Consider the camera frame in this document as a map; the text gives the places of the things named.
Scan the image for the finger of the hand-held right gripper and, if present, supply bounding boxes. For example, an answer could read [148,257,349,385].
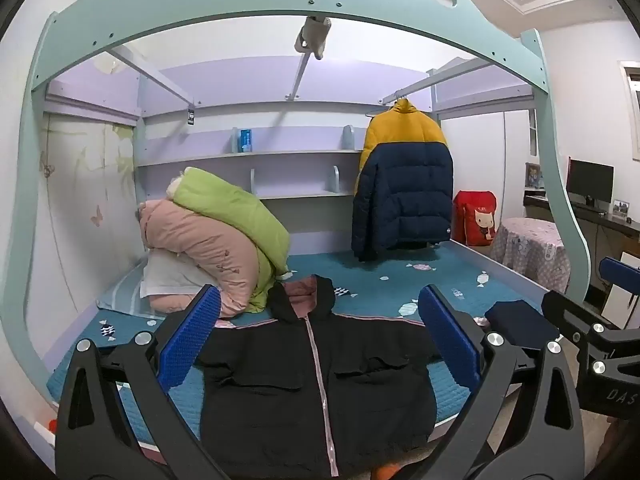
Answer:
[599,256,640,307]
[541,289,623,358]

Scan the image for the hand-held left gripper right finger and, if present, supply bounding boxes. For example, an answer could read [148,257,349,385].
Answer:
[418,284,586,480]

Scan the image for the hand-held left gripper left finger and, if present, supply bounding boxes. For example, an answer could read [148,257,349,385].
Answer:
[55,284,222,480]

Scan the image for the black zip jacket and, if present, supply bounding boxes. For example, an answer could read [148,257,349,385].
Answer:
[192,275,443,478]

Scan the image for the white board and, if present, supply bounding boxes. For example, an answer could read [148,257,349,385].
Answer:
[599,250,640,332]

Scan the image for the folded navy cloth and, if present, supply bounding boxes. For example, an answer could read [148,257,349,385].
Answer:
[484,300,560,352]

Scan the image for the dark desk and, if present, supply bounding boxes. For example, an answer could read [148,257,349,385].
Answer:
[522,187,640,261]

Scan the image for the white pillow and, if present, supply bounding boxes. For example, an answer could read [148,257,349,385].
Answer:
[139,249,213,303]

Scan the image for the round table with floral cloth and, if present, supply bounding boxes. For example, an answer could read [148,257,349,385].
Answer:
[490,217,572,295]

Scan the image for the pink quilt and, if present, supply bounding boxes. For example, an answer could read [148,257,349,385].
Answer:
[137,199,261,318]

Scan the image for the teal quilted bedspread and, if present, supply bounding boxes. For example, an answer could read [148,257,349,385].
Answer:
[46,239,547,443]

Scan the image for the black computer monitor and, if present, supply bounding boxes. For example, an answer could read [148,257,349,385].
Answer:
[567,157,615,206]

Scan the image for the red cat-print bag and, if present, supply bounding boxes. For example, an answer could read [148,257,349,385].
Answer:
[452,190,499,247]

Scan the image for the green quilt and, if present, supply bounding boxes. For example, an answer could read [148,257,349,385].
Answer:
[172,167,292,313]

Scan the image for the yellow and navy puffer jacket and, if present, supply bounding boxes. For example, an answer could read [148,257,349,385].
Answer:
[351,98,455,262]

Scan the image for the hanging plush toy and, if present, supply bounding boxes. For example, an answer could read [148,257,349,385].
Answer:
[294,16,332,60]

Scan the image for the lavender wall shelf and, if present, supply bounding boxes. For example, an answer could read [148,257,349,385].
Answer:
[134,124,367,202]

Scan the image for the teal bunk bed frame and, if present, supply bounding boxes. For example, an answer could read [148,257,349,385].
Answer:
[0,0,597,391]

